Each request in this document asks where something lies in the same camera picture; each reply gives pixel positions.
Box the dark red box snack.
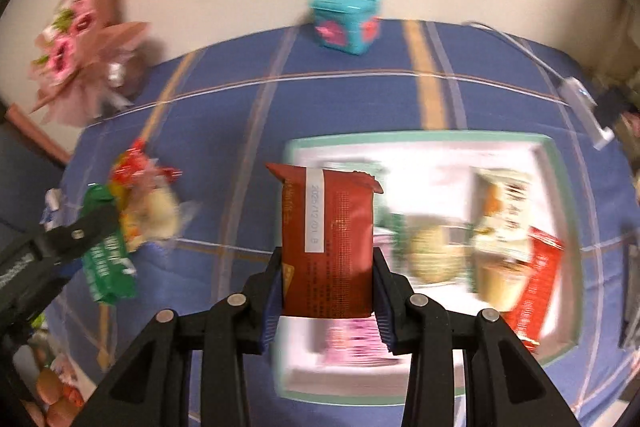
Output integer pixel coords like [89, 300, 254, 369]
[267, 162, 383, 319]

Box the blue white crumpled wrapper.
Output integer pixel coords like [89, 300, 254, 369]
[40, 188, 64, 231]

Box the small pudding cup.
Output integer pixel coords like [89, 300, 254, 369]
[476, 255, 533, 312]

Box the left hand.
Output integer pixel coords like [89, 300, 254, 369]
[21, 369, 85, 427]

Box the teal toy house box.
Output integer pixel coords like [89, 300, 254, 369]
[309, 0, 381, 55]

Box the white power cable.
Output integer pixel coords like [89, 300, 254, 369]
[462, 20, 569, 84]

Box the white power strip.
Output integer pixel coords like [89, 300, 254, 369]
[559, 77, 614, 150]

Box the teal-rimmed white tray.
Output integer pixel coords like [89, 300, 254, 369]
[274, 130, 582, 407]

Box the pink paper flower bouquet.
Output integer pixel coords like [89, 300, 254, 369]
[30, 0, 150, 128]

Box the black power adapter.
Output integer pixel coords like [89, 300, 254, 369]
[593, 87, 637, 128]

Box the pink swiss roll packet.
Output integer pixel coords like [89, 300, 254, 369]
[321, 315, 398, 367]

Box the light green wafer packet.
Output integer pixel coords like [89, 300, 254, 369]
[372, 162, 407, 271]

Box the red snack packet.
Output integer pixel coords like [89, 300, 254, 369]
[108, 139, 182, 188]

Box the round bun clear wrapper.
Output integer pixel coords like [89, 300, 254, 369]
[130, 185, 201, 243]

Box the green snack packet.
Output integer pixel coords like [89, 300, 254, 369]
[79, 183, 139, 307]

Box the blue plaid tablecloth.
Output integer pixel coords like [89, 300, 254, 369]
[48, 20, 639, 426]

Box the red orange patterned packet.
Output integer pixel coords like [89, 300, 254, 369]
[502, 227, 564, 352]

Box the orange swiss roll packet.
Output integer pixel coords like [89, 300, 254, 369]
[119, 202, 145, 254]

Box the cream persimmon snack packet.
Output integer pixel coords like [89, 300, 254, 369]
[472, 168, 532, 260]

